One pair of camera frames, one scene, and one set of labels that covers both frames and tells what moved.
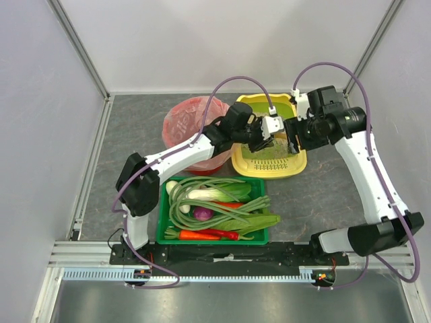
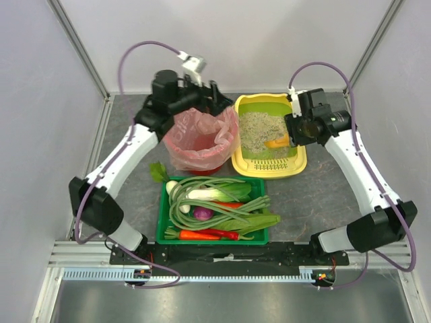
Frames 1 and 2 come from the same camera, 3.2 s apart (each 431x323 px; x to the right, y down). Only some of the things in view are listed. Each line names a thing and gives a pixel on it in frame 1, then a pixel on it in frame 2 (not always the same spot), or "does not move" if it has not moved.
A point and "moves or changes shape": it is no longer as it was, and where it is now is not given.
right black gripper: x=295 y=138 does not move
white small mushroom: x=184 y=208 does not move
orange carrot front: x=187 y=234 does not move
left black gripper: x=257 y=141 → x=209 y=94
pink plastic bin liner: x=183 y=123 moves or changes shape
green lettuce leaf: x=247 y=224 does not move
